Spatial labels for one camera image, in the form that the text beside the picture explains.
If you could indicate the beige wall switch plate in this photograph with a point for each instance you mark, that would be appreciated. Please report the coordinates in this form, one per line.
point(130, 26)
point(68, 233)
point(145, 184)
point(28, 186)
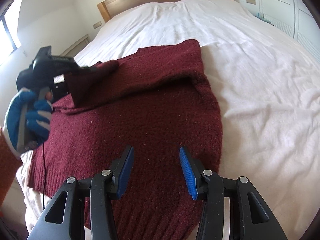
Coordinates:
point(250, 0)
point(97, 25)

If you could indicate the white wardrobe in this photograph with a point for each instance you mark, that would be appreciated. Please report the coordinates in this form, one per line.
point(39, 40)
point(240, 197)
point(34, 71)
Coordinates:
point(287, 7)

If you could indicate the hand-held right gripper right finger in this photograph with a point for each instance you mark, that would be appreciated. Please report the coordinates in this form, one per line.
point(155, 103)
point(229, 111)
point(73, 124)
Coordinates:
point(187, 172)

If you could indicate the person's left hand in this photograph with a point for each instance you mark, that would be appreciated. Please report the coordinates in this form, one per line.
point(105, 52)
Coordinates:
point(37, 115)

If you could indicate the dark framed window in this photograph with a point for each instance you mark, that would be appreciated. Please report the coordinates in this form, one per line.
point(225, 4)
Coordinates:
point(10, 35)

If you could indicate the bed with white sheet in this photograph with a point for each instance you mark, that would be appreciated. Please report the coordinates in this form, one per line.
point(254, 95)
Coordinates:
point(262, 100)

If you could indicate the maroon knit sweater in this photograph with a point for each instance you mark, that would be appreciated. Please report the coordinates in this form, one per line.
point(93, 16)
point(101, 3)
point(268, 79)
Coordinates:
point(140, 120)

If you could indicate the small bedside clutter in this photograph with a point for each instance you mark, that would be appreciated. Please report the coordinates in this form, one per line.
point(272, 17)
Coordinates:
point(262, 17)

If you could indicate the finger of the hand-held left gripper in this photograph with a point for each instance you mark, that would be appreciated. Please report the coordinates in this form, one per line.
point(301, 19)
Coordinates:
point(82, 68)

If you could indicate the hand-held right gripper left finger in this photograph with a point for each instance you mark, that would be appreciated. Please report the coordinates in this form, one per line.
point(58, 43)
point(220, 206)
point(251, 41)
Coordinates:
point(124, 170)

